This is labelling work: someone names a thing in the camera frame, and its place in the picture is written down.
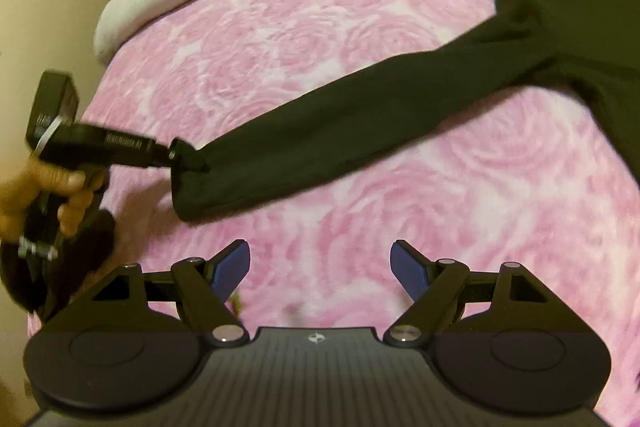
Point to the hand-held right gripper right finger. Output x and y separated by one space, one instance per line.
410 269

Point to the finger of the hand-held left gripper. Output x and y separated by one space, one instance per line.
182 154

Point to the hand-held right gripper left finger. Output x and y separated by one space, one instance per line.
230 269

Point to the dark green long-sleeve shirt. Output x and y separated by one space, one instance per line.
350 127

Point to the person's left hand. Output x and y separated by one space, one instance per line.
20 197

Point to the pink rose blanket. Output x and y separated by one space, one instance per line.
300 32

